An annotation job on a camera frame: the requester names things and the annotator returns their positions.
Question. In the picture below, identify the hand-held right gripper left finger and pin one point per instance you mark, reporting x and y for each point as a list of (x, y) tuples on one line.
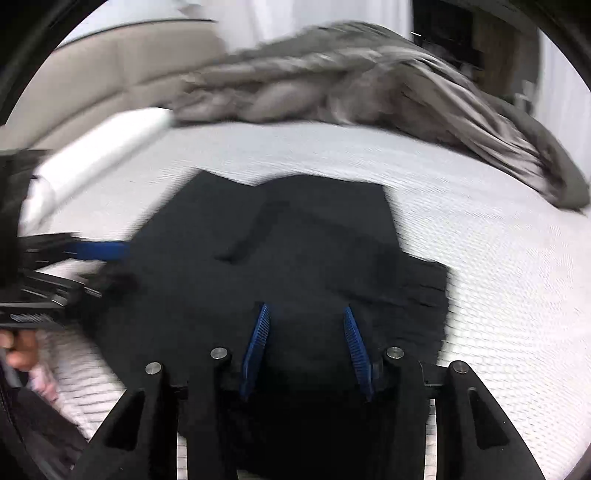
[(256, 350)]

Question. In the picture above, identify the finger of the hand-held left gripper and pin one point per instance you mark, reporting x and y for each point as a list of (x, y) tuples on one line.
[(111, 282), (101, 250)]

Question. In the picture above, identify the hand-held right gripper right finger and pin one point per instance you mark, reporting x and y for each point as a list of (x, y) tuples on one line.
[(358, 355)]

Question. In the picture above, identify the black pants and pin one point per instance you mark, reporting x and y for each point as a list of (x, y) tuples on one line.
[(300, 240)]

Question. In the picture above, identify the person's left hand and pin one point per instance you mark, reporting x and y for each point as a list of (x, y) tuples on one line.
[(21, 350)]

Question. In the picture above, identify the pink cloth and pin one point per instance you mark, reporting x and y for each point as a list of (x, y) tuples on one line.
[(46, 385)]

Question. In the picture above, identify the white pillow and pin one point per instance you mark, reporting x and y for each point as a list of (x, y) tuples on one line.
[(106, 147)]

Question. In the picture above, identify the person's dark clothing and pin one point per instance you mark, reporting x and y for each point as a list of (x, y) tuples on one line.
[(37, 438)]

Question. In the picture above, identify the beige padded headboard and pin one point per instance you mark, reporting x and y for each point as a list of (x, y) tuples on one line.
[(92, 74)]

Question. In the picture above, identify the grey duvet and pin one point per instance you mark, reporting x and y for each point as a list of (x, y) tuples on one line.
[(346, 74)]

